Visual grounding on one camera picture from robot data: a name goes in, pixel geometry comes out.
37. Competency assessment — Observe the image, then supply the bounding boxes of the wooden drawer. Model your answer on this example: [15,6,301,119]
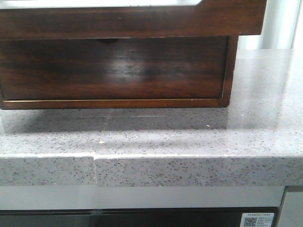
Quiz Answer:
[0,0,267,40]
[0,36,228,100]

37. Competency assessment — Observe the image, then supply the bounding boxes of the dark wooden drawer cabinet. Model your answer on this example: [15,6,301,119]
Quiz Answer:
[0,35,239,110]

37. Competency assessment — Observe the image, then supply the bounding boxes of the dark under-counter appliance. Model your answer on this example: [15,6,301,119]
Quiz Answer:
[0,207,278,227]

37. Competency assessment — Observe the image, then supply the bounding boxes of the white QR code sticker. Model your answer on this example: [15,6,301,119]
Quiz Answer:
[240,213,275,227]

